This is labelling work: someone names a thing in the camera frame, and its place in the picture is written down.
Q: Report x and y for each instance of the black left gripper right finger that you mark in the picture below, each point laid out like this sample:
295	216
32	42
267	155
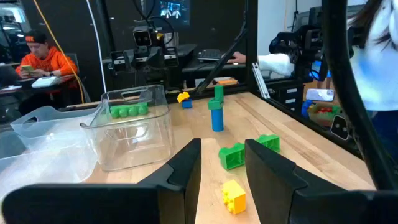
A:
273	193

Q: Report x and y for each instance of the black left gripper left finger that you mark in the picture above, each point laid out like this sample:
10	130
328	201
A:
174	193

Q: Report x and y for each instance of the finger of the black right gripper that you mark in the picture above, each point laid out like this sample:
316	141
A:
119	61
171	57

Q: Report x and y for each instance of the small yellow brick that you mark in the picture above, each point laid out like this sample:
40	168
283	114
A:
234	196
183	97

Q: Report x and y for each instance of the long green block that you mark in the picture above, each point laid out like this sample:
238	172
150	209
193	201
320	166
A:
129	111
231	157

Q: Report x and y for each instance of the dark green cylinder block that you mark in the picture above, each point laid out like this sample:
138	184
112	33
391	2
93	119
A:
218	93

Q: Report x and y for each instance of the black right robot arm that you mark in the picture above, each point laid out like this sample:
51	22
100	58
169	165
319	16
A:
155	80

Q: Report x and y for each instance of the black desk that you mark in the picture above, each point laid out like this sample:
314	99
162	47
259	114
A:
199	66

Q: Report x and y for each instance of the black keyboard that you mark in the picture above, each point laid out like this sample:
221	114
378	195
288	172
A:
211	54

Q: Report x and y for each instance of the lit computer monitor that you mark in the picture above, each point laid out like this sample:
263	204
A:
174	11

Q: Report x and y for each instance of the dark desk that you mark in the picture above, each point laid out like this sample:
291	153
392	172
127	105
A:
66	80

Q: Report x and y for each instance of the clear hard plastic bin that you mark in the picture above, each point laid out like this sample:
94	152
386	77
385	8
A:
133	149

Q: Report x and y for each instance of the orange flat box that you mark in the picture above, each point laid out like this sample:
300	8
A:
227	82

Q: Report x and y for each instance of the person's hand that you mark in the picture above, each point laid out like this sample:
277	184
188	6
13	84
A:
237	58

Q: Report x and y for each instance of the person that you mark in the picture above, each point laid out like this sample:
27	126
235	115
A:
376	77
46	60

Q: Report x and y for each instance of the white box device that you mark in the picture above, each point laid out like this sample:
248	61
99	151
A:
46	81

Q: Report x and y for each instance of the blue toy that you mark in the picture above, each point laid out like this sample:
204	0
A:
306	109

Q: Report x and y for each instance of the cardboard box of toys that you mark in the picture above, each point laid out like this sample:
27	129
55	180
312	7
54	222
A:
323	115

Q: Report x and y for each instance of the green phone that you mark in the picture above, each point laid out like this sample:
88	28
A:
27	68

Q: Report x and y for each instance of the silver aluminium bar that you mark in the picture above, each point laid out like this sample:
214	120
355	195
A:
260	81

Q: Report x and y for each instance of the black drawer cabinet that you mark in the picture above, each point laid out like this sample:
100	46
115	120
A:
280	96

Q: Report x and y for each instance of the white phone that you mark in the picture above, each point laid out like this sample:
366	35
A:
320	95

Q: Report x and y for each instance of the black background robot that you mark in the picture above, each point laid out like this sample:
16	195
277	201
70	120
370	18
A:
306	43

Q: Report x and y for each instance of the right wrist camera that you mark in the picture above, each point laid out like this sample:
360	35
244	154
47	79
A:
142	37

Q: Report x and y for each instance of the small black camera box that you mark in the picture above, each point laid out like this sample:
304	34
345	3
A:
339	127

